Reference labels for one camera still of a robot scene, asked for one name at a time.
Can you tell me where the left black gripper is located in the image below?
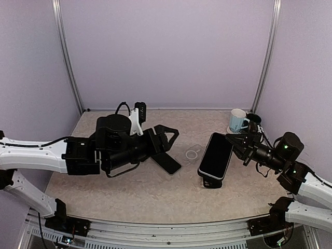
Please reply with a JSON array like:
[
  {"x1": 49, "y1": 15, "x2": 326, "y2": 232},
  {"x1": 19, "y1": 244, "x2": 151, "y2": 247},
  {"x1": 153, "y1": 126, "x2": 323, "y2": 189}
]
[{"x1": 105, "y1": 124, "x2": 180, "y2": 172}]

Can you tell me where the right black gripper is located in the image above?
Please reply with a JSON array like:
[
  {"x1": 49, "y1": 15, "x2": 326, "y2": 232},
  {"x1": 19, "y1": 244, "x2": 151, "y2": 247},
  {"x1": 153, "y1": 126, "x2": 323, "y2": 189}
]
[{"x1": 225, "y1": 131, "x2": 287, "y2": 172}]

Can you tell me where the phone from clear case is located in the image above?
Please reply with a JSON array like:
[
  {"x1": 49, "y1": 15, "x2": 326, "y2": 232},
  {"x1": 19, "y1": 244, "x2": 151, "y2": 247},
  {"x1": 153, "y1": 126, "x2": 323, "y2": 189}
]
[{"x1": 151, "y1": 153, "x2": 182, "y2": 175}]

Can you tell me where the clear phone case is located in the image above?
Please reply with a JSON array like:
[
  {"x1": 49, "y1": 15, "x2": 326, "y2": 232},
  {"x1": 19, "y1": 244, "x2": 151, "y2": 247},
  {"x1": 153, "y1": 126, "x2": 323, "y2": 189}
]
[{"x1": 175, "y1": 144, "x2": 205, "y2": 166}]

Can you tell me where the black phone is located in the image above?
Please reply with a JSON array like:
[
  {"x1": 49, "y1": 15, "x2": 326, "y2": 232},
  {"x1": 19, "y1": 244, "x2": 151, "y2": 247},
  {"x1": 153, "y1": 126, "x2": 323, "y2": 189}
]
[{"x1": 198, "y1": 132, "x2": 233, "y2": 180}]

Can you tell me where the black case of phone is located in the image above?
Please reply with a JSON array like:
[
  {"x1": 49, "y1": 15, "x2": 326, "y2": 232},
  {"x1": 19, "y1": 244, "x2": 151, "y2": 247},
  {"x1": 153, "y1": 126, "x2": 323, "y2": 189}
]
[{"x1": 202, "y1": 175, "x2": 223, "y2": 189}]

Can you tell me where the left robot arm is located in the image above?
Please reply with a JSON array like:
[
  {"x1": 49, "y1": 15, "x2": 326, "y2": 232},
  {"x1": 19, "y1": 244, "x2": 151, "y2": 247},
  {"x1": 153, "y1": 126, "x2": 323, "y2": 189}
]
[{"x1": 1, "y1": 114, "x2": 179, "y2": 231}]

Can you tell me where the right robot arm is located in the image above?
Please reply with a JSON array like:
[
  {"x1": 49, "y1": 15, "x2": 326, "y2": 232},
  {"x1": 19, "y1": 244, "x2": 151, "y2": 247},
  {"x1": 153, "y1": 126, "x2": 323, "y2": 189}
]
[{"x1": 226, "y1": 132, "x2": 331, "y2": 235}]

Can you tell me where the white coaster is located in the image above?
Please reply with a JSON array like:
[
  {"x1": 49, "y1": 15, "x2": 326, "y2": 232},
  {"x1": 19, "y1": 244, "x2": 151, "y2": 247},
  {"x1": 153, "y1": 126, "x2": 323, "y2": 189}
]
[{"x1": 227, "y1": 126, "x2": 241, "y2": 134}]

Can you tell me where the light blue mug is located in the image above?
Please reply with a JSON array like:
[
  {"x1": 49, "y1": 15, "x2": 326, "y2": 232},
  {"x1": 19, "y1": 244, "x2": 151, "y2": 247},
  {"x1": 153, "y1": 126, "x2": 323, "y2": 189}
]
[{"x1": 229, "y1": 108, "x2": 250, "y2": 132}]

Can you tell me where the dark mug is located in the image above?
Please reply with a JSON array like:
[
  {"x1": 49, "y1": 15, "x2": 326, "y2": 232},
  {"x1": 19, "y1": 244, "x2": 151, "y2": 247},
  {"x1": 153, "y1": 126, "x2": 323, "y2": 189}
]
[{"x1": 245, "y1": 113, "x2": 262, "y2": 125}]

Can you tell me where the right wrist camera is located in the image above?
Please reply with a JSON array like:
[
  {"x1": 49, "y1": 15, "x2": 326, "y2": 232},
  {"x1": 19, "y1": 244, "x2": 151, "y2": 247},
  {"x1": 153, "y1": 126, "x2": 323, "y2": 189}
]
[{"x1": 248, "y1": 120, "x2": 264, "y2": 142}]

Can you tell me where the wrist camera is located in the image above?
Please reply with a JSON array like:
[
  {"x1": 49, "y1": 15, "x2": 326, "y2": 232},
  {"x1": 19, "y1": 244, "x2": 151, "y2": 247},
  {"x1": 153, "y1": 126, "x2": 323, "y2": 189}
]
[
  {"x1": 129, "y1": 102, "x2": 146, "y2": 136},
  {"x1": 248, "y1": 120, "x2": 264, "y2": 142}
]

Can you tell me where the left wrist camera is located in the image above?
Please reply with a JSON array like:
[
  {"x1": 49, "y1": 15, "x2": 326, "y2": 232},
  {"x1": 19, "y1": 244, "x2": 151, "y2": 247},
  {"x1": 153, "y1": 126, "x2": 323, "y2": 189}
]
[{"x1": 129, "y1": 102, "x2": 146, "y2": 136}]

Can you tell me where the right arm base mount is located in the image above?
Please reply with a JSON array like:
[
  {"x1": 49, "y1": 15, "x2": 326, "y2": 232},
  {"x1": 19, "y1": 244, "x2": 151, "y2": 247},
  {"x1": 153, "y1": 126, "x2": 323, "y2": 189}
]
[{"x1": 247, "y1": 215, "x2": 294, "y2": 236}]

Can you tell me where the front aluminium rail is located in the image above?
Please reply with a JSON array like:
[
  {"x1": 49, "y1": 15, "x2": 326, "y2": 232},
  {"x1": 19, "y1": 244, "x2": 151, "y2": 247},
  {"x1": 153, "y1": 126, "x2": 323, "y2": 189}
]
[{"x1": 18, "y1": 220, "x2": 320, "y2": 249}]

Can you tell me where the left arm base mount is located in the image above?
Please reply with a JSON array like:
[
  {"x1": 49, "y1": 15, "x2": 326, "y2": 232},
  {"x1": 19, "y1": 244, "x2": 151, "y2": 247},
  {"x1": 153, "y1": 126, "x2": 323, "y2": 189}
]
[{"x1": 45, "y1": 216, "x2": 91, "y2": 237}]

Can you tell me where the right aluminium frame post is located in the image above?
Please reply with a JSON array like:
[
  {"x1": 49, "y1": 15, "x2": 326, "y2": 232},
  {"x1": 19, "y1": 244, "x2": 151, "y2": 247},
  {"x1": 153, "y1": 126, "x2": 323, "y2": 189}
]
[{"x1": 251, "y1": 0, "x2": 282, "y2": 113}]

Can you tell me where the aluminium frame post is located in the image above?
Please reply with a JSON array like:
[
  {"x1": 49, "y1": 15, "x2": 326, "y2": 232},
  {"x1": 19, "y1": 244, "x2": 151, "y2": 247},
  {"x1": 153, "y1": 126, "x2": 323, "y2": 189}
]
[
  {"x1": 251, "y1": 0, "x2": 282, "y2": 113},
  {"x1": 52, "y1": 0, "x2": 85, "y2": 115}
]

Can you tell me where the left aluminium frame post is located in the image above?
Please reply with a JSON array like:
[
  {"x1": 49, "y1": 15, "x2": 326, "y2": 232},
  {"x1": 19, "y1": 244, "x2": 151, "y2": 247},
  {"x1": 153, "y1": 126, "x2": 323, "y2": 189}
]
[{"x1": 52, "y1": 0, "x2": 85, "y2": 115}]

